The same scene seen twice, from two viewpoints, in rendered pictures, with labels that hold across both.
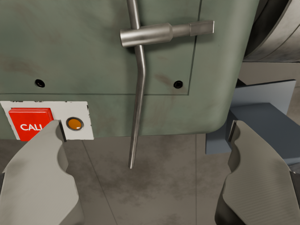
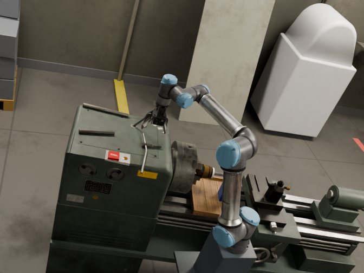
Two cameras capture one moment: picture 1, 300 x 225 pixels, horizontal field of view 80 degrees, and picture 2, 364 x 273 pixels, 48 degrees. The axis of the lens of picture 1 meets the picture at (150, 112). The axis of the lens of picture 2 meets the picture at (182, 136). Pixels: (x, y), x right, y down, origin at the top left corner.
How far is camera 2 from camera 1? 2.26 m
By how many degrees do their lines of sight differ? 85
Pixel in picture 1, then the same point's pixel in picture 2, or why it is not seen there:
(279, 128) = not seen: hidden behind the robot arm
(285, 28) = (180, 157)
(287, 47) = (184, 164)
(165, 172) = not seen: outside the picture
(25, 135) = (110, 156)
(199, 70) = (160, 154)
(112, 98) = (137, 155)
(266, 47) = (178, 163)
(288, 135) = not seen: hidden behind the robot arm
